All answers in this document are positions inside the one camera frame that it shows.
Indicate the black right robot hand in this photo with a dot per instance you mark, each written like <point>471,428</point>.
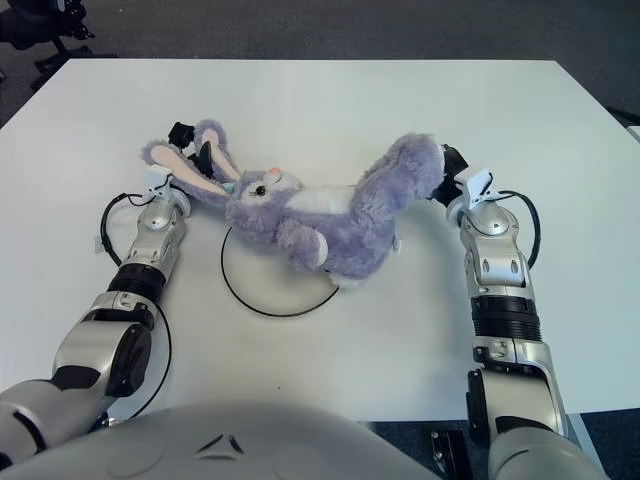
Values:
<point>452,162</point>

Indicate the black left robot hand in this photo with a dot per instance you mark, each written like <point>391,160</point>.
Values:
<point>182,135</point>

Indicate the purple plush bunny doll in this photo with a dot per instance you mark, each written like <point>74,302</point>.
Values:
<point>310,225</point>

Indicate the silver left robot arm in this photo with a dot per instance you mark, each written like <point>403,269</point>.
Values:
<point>150,240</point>

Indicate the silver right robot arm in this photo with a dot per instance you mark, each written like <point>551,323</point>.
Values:
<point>495,265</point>

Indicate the white plate with black rim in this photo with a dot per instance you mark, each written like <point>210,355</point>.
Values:
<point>270,290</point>

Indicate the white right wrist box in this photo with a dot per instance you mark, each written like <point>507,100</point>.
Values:
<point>475,187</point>

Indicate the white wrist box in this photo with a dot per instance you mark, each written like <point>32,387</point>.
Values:
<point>475,187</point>
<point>156,177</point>

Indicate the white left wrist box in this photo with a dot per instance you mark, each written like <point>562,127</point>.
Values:
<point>156,177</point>

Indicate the white neighbouring table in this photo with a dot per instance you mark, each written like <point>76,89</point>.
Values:
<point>636,135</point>

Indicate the black office chair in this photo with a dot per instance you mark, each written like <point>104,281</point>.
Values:
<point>30,25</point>

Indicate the grey table leg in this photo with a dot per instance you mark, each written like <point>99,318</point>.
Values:
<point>580,427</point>

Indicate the grey robot torso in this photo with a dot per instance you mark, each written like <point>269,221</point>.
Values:
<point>225,445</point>

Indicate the black metal bracket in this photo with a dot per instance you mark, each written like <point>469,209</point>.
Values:
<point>450,455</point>

